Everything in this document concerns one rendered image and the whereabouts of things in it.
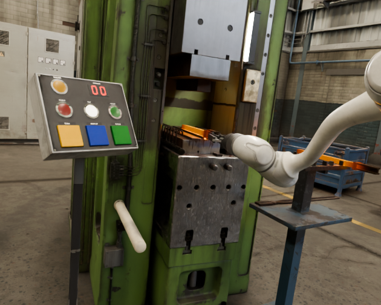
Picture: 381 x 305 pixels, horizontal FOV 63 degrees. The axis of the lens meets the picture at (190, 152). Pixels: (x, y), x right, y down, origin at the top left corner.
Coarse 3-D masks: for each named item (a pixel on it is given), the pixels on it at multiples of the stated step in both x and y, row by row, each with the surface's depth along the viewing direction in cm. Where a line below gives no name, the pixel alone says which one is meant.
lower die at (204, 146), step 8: (168, 136) 164; (184, 136) 155; (192, 136) 152; (200, 136) 150; (184, 144) 146; (192, 144) 147; (200, 144) 149; (208, 144) 150; (216, 144) 152; (192, 152) 148; (200, 152) 150; (208, 152) 151
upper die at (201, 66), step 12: (168, 60) 168; (180, 60) 151; (192, 60) 139; (204, 60) 141; (216, 60) 143; (228, 60) 146; (168, 72) 167; (180, 72) 150; (192, 72) 140; (204, 72) 142; (216, 72) 144; (228, 72) 147
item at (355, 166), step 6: (300, 150) 167; (324, 156) 154; (330, 156) 154; (336, 162) 148; (348, 162) 142; (354, 162) 139; (360, 162) 140; (354, 168) 139; (360, 168) 138; (366, 168) 136; (372, 168) 134; (378, 168) 132; (378, 174) 133
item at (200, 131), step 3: (183, 126) 173; (186, 126) 169; (189, 126) 166; (192, 126) 167; (186, 129) 169; (189, 129) 165; (192, 129) 162; (195, 129) 158; (198, 129) 156; (201, 129) 158; (195, 132) 158; (198, 132) 155; (201, 132) 152; (204, 132) 147; (213, 132) 140; (216, 132) 140; (219, 132) 140; (204, 135) 147; (207, 138) 146
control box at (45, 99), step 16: (32, 80) 104; (48, 80) 104; (64, 80) 108; (80, 80) 113; (96, 80) 118; (32, 96) 104; (48, 96) 102; (64, 96) 106; (80, 96) 111; (96, 96) 116; (112, 96) 121; (48, 112) 100; (80, 112) 109; (128, 112) 124; (48, 128) 99; (80, 128) 107; (128, 128) 121; (48, 144) 98; (112, 144) 114
